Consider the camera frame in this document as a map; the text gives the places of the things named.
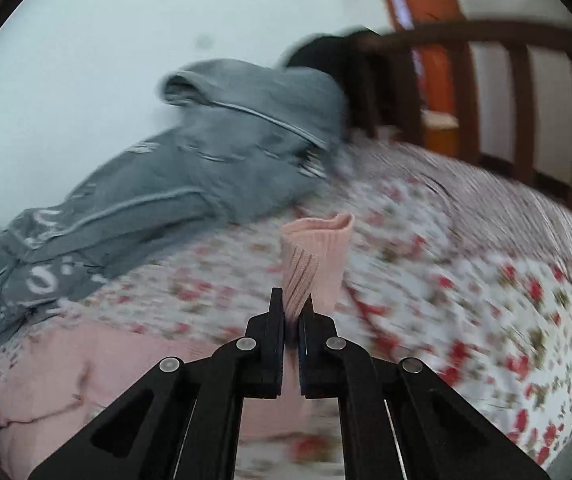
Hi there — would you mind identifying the grey printed quilt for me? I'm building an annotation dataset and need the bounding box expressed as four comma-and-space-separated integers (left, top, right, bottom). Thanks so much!
0, 59, 349, 357

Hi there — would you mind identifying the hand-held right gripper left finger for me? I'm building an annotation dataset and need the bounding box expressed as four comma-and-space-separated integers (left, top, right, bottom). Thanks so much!
27, 287, 287, 480

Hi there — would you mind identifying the black cloth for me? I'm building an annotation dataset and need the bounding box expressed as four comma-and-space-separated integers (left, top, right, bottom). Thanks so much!
282, 27, 384, 137

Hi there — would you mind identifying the floral bed sheet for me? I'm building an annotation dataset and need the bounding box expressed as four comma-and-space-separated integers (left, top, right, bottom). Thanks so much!
0, 137, 572, 480

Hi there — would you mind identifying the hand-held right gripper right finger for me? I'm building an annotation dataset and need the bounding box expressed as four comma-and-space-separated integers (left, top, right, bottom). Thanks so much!
298, 296, 551, 480

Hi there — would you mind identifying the pink knit sweater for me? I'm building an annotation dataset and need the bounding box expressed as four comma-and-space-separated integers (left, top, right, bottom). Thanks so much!
0, 212, 357, 466

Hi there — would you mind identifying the dark wooden bed frame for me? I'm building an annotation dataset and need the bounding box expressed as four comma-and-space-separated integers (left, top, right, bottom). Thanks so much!
348, 19, 572, 226

